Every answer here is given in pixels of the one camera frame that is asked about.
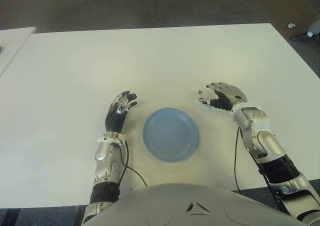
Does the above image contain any white charger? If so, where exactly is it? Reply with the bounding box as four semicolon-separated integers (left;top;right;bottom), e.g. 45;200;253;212
196;89;220;111

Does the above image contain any grey robot torso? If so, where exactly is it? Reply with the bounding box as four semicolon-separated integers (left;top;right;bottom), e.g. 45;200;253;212
79;182;301;226

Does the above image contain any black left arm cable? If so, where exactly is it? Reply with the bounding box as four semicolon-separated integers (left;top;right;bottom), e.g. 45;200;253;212
118;140;148;188

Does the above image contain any blue plate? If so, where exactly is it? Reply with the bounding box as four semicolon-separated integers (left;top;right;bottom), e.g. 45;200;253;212
142;107;201;163

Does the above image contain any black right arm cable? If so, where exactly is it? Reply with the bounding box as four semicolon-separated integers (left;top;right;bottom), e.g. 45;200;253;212
233;126;243;192

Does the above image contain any person's grey trouser leg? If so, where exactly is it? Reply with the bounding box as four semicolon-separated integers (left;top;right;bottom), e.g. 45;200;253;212
307;17;320;37

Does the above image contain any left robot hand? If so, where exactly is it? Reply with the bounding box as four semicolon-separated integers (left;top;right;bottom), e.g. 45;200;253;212
104;90;138;135

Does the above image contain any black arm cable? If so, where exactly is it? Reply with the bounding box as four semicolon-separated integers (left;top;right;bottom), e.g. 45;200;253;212
233;126;243;192
118;140;148;188

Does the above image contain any neighbouring white table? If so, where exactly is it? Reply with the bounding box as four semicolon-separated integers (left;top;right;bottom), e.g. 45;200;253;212
0;26;37;77

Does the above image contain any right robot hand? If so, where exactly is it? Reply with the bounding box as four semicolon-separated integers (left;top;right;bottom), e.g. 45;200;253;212
197;82;248;112

